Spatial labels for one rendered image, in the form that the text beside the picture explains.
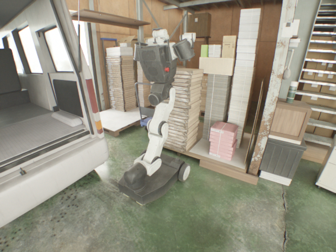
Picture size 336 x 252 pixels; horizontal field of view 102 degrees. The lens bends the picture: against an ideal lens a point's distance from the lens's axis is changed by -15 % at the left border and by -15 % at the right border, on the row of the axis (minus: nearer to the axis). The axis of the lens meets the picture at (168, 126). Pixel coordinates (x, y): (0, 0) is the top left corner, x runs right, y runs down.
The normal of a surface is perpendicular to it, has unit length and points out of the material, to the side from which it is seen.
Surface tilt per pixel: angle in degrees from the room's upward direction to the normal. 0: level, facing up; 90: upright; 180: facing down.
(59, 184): 95
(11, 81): 93
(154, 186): 0
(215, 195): 0
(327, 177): 90
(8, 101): 90
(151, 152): 58
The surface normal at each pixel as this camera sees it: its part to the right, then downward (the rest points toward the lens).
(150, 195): 0.61, 0.32
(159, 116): -0.45, -0.24
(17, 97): 0.84, 0.22
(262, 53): -0.55, 0.33
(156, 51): -0.46, 0.54
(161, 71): -0.41, 0.73
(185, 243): 0.00, -0.91
